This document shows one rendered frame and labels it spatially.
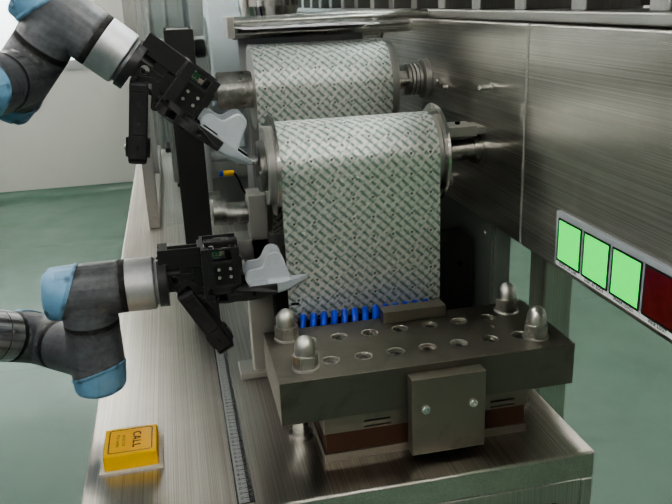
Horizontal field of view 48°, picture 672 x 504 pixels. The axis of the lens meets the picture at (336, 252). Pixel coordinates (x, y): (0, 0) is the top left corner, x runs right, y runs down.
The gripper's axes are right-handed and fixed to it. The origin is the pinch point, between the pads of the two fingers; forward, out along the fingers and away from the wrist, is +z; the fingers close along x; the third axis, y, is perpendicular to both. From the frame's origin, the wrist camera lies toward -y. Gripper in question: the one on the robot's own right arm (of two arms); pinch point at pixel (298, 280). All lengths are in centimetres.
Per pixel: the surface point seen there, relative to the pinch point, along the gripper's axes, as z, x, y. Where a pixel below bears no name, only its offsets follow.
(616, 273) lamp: 29.6, -34.4, 9.6
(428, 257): 20.0, -0.3, 1.4
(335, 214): 5.8, -0.3, 9.5
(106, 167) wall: -75, 556, -88
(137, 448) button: -24.7, -12.4, -16.5
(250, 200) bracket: -5.6, 7.1, 10.9
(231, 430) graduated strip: -12.1, -7.5, -18.8
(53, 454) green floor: -69, 143, -109
